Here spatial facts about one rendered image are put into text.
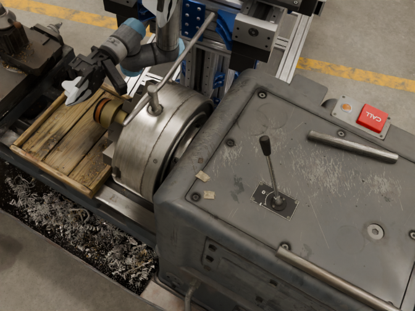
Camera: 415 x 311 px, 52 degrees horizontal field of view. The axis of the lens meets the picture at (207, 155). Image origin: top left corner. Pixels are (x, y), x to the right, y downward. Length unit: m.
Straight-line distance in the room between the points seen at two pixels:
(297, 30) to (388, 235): 1.97
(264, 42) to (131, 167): 0.65
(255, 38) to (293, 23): 1.40
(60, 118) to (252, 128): 0.71
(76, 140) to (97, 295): 0.93
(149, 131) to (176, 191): 0.18
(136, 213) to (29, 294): 1.02
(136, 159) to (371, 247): 0.55
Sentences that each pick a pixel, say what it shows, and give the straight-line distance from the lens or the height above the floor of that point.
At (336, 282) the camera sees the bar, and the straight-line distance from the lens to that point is 0.87.
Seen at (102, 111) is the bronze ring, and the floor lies 1.11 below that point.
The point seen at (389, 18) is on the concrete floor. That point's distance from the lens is 3.46.
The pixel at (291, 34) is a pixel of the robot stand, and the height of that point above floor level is 0.23.
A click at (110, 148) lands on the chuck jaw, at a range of 1.12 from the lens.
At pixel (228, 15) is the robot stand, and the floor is 1.03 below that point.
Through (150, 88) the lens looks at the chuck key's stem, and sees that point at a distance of 0.96.
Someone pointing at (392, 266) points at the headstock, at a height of 1.26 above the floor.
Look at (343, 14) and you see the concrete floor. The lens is 3.35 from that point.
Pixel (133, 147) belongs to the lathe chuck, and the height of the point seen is 1.19.
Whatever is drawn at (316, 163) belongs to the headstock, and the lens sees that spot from 0.98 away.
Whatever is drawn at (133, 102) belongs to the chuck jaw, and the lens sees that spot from 1.16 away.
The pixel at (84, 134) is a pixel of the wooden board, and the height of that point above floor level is 0.89.
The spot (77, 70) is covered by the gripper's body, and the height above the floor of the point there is 1.11.
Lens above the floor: 2.07
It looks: 60 degrees down
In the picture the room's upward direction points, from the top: 8 degrees clockwise
